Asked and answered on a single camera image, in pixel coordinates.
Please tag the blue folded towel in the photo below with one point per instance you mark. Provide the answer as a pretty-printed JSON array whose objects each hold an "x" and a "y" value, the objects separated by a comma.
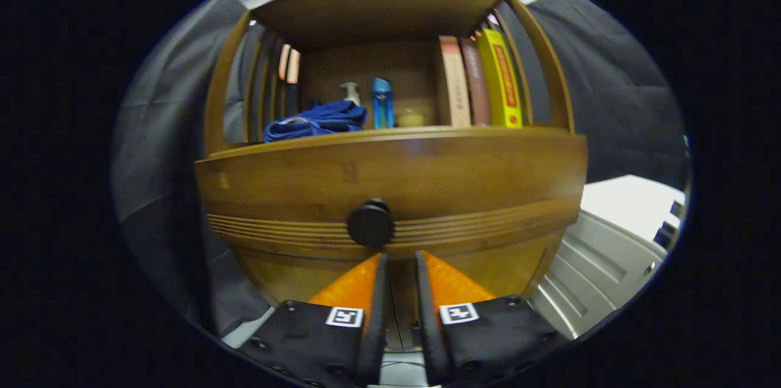
[{"x": 317, "y": 121}]

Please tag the black round drawer knob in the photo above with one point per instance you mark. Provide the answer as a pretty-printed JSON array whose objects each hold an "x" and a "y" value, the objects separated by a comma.
[{"x": 370, "y": 223}]

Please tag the wooden countertop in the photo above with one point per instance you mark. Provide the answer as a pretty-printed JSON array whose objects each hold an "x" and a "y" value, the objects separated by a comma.
[{"x": 427, "y": 131}]

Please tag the wooden cabinet door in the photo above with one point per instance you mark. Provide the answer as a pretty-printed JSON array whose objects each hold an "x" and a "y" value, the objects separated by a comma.
[
  {"x": 293, "y": 275},
  {"x": 500, "y": 272}
]

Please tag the white pump bottle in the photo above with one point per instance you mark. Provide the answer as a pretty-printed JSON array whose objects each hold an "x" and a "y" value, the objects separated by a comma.
[{"x": 351, "y": 94}]

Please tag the brown book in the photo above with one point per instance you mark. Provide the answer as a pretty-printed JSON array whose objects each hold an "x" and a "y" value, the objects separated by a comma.
[{"x": 476, "y": 83}]

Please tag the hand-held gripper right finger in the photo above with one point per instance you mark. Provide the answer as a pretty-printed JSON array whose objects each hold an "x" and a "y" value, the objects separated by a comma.
[{"x": 427, "y": 315}]

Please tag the wooden drawer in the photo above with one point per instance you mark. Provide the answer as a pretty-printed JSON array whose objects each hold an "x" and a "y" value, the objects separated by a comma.
[{"x": 305, "y": 186}]

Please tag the white panelled table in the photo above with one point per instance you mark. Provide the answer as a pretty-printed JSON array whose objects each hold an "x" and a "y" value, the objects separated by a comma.
[{"x": 622, "y": 205}]

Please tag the wooden cabinet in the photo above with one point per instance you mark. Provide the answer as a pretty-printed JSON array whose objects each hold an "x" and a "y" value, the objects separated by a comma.
[{"x": 378, "y": 10}]

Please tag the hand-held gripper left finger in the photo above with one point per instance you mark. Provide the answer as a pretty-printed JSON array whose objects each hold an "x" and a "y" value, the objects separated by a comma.
[{"x": 378, "y": 315}]

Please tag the black backdrop cloth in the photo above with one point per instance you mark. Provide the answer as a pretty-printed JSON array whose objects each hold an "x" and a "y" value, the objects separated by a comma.
[{"x": 610, "y": 101}]

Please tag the beige orange-topped book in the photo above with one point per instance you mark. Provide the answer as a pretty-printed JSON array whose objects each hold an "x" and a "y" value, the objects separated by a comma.
[{"x": 454, "y": 83}]

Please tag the tan lidded teacup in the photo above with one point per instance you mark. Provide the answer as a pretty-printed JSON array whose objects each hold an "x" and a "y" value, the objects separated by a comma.
[{"x": 410, "y": 118}]

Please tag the tall blue glass bottle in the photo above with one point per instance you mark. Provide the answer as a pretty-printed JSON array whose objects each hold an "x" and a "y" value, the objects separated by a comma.
[{"x": 382, "y": 104}]

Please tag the yellow book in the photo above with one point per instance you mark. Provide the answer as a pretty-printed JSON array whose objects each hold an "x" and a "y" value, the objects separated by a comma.
[{"x": 501, "y": 80}]

